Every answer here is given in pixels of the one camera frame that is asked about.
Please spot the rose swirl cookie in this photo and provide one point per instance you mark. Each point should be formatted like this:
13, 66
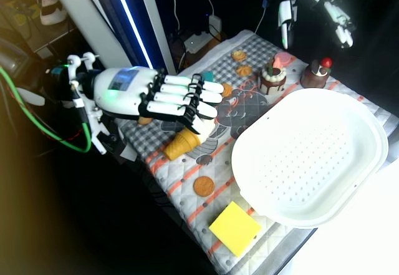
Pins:
227, 90

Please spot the grey quilt with bear print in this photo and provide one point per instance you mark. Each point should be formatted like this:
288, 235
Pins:
218, 166

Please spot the round brown biscuit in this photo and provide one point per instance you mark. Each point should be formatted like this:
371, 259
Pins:
204, 186

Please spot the chocolate cupcake with cherry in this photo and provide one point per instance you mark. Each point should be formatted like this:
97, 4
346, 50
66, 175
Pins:
313, 77

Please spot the white cream cake chocolate drip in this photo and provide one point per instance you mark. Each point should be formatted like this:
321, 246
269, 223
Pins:
271, 83

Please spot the white power adapter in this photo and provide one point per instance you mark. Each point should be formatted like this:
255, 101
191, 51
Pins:
215, 22

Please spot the flower shaped swirl cookie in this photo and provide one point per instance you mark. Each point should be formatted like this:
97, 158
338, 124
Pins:
243, 70

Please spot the white power strip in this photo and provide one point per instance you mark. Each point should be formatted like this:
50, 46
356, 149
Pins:
196, 42

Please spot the narrow white post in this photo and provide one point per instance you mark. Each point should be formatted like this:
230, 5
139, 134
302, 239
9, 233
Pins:
156, 22

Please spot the yellow block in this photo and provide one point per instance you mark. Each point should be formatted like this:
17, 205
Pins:
233, 228

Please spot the teal block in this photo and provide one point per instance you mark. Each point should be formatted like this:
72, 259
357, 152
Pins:
209, 76

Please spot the pink sandwich cookie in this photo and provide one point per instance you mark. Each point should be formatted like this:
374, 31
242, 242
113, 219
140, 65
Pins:
288, 59

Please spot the wide white post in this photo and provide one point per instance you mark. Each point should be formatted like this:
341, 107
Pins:
87, 22

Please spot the blue light strip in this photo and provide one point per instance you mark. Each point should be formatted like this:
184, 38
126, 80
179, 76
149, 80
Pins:
131, 22

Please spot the white perforated tray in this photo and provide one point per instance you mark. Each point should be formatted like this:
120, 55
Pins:
305, 162

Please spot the white sneaker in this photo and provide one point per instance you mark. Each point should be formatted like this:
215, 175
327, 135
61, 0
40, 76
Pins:
50, 7

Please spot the toy ice cream cone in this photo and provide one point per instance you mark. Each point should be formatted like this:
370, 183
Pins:
182, 142

